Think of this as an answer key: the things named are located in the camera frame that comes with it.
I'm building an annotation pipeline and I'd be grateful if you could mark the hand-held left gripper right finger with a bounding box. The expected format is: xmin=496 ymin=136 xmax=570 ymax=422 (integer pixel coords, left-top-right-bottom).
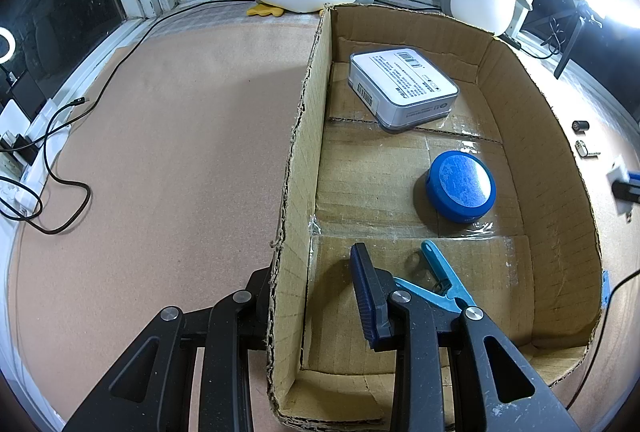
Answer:
xmin=350 ymin=242 xmax=583 ymax=432

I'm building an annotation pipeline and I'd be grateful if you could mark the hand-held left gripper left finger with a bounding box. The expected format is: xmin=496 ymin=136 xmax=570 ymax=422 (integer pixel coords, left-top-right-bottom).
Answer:
xmin=62 ymin=265 xmax=273 ymax=432

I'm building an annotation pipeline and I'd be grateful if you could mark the white charger plug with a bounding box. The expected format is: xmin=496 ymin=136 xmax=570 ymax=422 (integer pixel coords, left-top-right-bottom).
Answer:
xmin=606 ymin=156 xmax=633 ymax=219

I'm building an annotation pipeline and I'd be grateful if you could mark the light blue spring clip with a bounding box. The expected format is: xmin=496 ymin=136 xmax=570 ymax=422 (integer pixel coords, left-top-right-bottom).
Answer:
xmin=392 ymin=239 xmax=477 ymax=313

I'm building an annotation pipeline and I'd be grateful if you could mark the brown cardboard box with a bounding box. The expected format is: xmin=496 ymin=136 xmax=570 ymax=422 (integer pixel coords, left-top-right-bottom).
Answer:
xmin=264 ymin=2 xmax=611 ymax=430

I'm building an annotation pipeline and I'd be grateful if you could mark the blue tape roll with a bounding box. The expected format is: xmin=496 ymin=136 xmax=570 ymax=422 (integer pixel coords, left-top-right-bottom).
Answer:
xmin=424 ymin=151 xmax=497 ymax=224

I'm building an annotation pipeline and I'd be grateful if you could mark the white rectangular box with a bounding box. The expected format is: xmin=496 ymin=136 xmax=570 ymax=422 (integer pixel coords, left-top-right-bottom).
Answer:
xmin=347 ymin=46 xmax=460 ymax=133

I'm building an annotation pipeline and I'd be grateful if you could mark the black tripod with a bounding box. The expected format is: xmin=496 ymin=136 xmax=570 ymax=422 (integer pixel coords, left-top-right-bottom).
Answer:
xmin=552 ymin=0 xmax=608 ymax=80

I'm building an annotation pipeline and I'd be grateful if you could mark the brown mat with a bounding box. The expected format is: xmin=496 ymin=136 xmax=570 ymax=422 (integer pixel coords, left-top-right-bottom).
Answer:
xmin=0 ymin=15 xmax=640 ymax=432

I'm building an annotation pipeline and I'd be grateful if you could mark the white power strip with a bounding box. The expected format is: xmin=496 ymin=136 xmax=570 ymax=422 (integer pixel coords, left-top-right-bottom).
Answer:
xmin=0 ymin=98 xmax=68 ymax=218

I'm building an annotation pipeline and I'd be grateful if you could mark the black plug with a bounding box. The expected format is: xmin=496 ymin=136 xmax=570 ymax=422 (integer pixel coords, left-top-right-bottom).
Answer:
xmin=0 ymin=132 xmax=40 ymax=163

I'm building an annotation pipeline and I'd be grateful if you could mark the white adapter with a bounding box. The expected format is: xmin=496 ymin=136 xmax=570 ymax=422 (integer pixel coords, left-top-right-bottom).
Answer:
xmin=0 ymin=101 xmax=31 ymax=135

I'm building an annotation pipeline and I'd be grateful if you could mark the black flat device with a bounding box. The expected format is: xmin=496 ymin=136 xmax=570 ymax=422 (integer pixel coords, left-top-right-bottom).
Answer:
xmin=9 ymin=72 xmax=45 ymax=119

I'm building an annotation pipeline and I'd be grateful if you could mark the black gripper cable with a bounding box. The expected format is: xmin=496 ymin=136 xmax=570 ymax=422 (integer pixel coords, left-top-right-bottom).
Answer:
xmin=565 ymin=268 xmax=640 ymax=413

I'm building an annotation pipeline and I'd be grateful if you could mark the long black cable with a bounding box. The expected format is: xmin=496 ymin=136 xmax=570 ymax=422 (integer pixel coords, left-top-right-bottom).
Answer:
xmin=15 ymin=0 xmax=253 ymax=235

